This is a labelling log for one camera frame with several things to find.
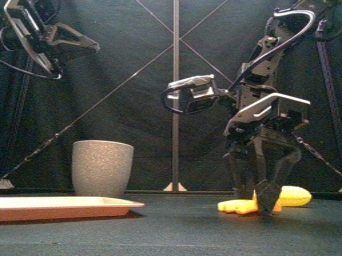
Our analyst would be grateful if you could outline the vertical metal frame post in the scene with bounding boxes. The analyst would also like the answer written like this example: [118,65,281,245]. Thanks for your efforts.
[162,0,189,193]

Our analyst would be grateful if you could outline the thin diagonal brace rod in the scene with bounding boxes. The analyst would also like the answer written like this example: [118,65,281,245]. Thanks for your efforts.
[0,0,232,181]
[134,0,236,85]
[292,132,342,178]

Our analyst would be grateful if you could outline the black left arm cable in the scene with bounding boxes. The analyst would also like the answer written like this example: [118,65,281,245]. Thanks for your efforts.
[0,26,65,81]

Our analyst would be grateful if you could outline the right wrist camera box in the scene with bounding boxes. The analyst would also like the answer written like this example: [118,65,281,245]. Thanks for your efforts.
[168,73,221,115]

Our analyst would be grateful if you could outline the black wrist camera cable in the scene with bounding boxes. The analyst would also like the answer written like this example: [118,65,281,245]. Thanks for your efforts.
[160,87,185,115]

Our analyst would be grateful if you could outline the yellow toy corn cob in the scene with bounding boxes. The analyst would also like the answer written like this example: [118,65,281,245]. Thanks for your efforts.
[277,185,315,208]

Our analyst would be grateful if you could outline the grey speckled cup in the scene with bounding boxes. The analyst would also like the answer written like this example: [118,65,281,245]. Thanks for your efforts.
[71,139,136,199]

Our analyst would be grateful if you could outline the orange toy fries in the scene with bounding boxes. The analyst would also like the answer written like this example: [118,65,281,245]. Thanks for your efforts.
[217,198,284,216]

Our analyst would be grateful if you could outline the pink rectangular tray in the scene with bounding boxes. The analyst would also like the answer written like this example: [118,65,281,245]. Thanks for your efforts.
[0,195,148,223]

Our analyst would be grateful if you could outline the grey right arm cable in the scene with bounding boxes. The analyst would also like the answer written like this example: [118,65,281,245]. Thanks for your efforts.
[228,9,317,94]

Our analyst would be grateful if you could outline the dark slanted frame strut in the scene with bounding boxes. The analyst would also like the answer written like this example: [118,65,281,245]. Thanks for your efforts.
[315,19,342,154]

